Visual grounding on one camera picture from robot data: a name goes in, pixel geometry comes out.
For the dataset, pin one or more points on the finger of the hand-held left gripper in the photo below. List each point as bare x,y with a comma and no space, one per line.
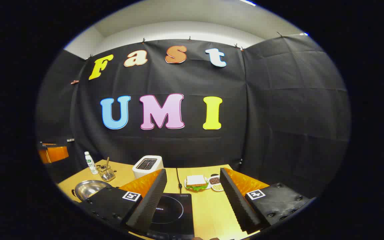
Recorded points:
55,154

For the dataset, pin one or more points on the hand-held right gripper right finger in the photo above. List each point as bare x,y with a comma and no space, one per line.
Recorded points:
238,203

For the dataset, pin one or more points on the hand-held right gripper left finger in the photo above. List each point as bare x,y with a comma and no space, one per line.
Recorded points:
147,206

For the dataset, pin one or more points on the black induction cooktop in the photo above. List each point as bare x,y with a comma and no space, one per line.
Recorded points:
175,210

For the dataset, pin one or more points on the white divided dish of beans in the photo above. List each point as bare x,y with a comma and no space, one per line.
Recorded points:
216,183

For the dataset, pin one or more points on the small white plate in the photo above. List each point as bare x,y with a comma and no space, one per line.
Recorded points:
208,185

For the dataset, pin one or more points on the white green-label drink bottle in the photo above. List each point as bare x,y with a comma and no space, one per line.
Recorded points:
91,165

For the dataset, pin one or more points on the white toaster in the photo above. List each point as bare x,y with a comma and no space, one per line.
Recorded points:
147,166

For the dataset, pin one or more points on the black backdrop cloth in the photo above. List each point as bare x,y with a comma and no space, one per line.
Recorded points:
278,116

